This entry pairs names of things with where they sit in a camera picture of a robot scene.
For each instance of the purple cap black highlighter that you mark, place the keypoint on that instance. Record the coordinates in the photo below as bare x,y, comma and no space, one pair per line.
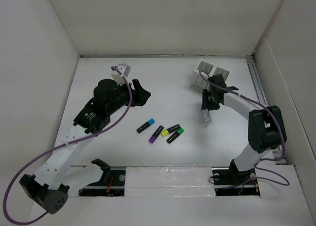
156,134

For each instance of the green cap black highlighter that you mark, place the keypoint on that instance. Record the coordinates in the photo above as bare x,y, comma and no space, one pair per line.
175,135

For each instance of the aluminium rail right side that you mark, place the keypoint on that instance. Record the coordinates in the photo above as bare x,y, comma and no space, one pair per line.
256,81

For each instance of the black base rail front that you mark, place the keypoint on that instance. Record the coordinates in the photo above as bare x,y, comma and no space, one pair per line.
113,186

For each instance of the blue cap black highlighter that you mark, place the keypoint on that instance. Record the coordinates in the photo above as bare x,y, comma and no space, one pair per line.
145,125

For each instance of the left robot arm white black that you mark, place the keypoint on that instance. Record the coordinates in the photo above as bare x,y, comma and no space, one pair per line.
49,186

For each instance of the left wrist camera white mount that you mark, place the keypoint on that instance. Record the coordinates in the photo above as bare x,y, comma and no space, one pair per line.
120,71

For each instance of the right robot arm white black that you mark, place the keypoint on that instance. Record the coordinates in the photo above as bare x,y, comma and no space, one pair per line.
266,131

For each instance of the clear blue cap marker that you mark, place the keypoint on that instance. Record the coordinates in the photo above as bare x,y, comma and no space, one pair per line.
206,116

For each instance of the white slotted pen holder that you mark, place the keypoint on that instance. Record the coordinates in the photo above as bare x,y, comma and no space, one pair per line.
206,70

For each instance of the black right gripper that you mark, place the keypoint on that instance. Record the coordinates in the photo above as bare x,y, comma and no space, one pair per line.
206,104

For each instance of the yellow cap black highlighter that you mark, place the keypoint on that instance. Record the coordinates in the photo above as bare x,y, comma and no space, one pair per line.
169,130

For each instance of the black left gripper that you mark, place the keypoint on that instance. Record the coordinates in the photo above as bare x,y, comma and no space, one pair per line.
139,95

